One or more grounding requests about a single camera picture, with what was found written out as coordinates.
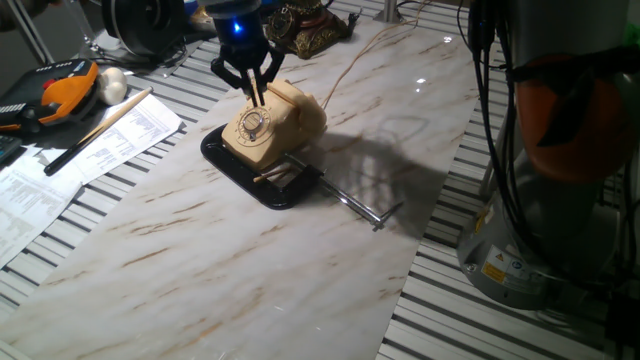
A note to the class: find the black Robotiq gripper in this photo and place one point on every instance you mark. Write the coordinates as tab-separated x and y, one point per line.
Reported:
240	37

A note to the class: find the beige rotary phone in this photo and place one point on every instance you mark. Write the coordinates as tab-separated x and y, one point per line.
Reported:
280	132

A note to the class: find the small wooden stick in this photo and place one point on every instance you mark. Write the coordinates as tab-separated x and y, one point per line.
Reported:
270	174

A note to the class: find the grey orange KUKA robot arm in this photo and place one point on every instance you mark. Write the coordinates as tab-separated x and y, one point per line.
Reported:
550	225

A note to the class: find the gold foil packet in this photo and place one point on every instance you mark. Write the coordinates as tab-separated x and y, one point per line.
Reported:
200	17

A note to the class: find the black C-clamp with steel screw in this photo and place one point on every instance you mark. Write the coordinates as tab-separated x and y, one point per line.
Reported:
235	172

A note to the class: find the black filament spool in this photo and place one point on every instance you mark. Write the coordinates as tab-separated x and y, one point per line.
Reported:
145	25

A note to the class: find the printed paper sheet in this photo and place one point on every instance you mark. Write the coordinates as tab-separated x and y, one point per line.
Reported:
135	130
30	200

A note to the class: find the white round knob object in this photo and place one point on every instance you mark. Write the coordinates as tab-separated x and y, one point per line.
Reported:
112	86

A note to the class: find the long wooden stick black tip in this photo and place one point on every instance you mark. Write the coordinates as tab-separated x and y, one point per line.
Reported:
100	129

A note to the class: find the orange black teach pendant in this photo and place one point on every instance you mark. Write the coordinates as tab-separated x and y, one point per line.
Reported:
65	92

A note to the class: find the marble pattern sheet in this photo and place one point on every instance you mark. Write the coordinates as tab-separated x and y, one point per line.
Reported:
225	280

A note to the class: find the grey metal bar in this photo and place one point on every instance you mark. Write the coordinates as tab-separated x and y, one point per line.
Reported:
30	32

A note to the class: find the black keyboard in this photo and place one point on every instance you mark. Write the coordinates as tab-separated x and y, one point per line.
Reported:
7	147

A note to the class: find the green cloth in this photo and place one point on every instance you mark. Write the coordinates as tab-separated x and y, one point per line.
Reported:
633	35

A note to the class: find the aluminium frame post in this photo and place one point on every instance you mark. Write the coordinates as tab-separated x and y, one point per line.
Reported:
389	10
82	35

